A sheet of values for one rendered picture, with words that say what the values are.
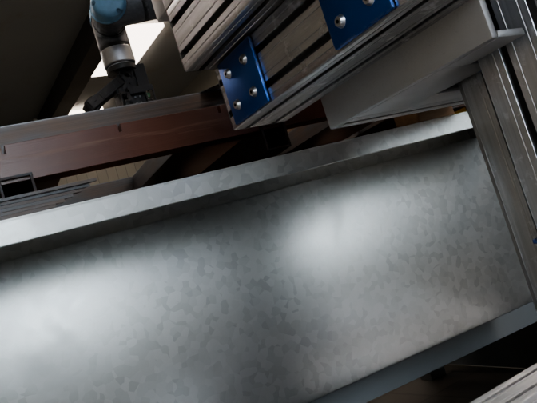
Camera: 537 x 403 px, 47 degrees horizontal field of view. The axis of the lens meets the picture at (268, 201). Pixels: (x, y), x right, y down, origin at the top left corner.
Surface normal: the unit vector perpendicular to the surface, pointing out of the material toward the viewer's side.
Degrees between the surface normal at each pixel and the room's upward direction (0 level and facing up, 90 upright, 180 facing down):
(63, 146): 90
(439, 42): 90
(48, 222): 90
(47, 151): 90
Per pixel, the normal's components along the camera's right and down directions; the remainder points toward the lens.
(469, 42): -0.82, 0.22
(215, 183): 0.40, -0.20
